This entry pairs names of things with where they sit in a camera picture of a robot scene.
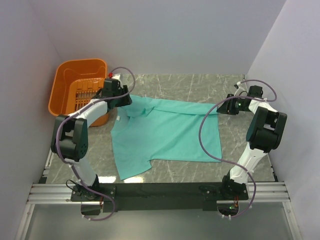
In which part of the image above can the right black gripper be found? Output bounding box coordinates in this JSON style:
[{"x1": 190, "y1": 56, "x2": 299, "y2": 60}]
[{"x1": 216, "y1": 93, "x2": 251, "y2": 116}]

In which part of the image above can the orange plastic basket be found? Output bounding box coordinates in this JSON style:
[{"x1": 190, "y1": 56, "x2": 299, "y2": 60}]
[{"x1": 48, "y1": 58, "x2": 108, "y2": 116}]

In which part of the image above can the teal t shirt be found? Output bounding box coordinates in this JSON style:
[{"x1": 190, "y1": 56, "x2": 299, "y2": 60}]
[{"x1": 110, "y1": 95, "x2": 222, "y2": 180}]

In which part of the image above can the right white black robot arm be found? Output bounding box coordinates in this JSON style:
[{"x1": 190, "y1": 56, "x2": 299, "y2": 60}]
[{"x1": 217, "y1": 85, "x2": 288, "y2": 200}]

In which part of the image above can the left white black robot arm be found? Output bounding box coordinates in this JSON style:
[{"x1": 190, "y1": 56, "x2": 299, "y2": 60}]
[{"x1": 51, "y1": 78, "x2": 132, "y2": 201}]

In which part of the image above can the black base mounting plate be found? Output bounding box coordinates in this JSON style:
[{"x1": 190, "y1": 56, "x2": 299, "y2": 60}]
[{"x1": 69, "y1": 182, "x2": 251, "y2": 216}]

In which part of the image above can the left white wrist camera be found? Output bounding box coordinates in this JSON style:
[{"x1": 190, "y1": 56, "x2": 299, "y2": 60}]
[{"x1": 108, "y1": 72, "x2": 122, "y2": 81}]

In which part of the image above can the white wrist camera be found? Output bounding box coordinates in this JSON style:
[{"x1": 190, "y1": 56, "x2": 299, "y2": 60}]
[
  {"x1": 234, "y1": 81, "x2": 248, "y2": 96},
  {"x1": 108, "y1": 72, "x2": 122, "y2": 81}
]

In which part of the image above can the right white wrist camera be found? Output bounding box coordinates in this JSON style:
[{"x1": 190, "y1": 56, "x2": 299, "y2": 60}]
[{"x1": 234, "y1": 81, "x2": 248, "y2": 96}]

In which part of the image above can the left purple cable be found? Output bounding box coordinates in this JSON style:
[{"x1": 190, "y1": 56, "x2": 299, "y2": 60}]
[{"x1": 55, "y1": 66, "x2": 136, "y2": 222}]

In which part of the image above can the aluminium frame rail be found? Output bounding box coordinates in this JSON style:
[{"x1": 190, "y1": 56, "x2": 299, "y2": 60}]
[{"x1": 26, "y1": 182, "x2": 291, "y2": 205}]

